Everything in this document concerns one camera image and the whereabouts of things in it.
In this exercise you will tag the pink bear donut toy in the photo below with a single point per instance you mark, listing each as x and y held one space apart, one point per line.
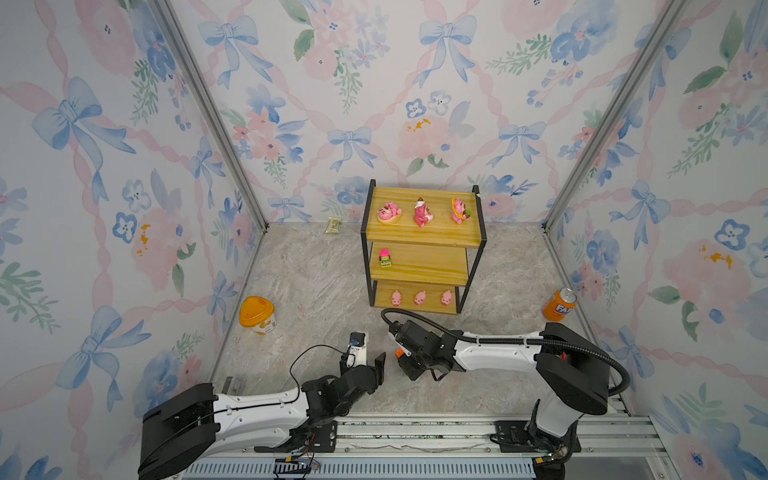
389 214

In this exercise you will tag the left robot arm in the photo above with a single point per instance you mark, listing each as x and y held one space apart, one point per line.
199 422

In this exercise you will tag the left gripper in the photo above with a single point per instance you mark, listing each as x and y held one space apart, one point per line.
378 374

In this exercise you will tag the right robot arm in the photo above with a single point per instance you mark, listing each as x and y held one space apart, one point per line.
576 372

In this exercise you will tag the wooden three-tier shelf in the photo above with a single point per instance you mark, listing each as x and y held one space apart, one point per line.
438 257

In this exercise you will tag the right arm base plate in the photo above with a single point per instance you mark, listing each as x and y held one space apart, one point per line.
519 437

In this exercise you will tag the small green packet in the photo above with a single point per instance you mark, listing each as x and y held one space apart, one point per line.
333 225

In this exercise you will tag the orange soda can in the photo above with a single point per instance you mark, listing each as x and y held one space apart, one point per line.
559 305

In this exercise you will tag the orange lid plastic jar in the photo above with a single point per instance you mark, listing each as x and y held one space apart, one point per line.
257 314

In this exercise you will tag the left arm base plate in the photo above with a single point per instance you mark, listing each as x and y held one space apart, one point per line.
317 439

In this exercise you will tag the pink bear sunflower toy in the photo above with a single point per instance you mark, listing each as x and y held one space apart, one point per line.
459 211

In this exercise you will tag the pink green toy car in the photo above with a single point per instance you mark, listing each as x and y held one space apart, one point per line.
385 258

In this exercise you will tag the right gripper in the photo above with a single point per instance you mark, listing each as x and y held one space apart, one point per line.
407 371

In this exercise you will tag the grey small box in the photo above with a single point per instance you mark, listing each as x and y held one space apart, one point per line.
232 386

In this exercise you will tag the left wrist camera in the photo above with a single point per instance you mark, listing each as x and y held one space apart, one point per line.
357 349

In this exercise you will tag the pink bear cream toy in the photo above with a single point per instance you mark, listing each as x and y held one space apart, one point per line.
422 214

